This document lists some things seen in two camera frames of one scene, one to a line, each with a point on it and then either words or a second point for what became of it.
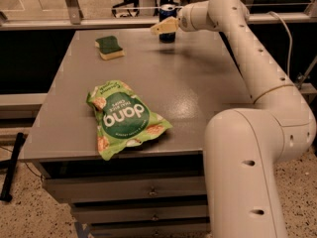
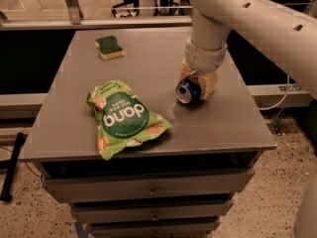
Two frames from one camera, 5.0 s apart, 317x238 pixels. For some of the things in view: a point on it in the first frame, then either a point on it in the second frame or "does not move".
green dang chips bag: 122,117 does not move
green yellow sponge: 109,48 does not move
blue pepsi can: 166,11 -> 189,90
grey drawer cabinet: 156,189 does not move
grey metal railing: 71,19 does not move
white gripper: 184,20 -> 204,58
